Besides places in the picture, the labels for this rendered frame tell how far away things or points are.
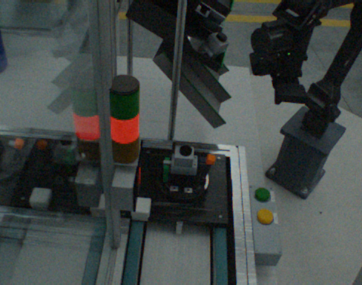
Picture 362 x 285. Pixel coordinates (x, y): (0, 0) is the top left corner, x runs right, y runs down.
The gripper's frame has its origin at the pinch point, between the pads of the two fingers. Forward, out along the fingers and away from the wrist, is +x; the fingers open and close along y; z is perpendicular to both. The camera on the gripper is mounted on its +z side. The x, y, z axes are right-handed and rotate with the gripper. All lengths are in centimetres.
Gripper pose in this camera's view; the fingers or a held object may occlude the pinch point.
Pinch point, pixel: (280, 91)
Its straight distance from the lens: 94.0
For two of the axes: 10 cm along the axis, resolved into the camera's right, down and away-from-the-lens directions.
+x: -0.7, 7.2, 6.9
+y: -0.5, 6.9, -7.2
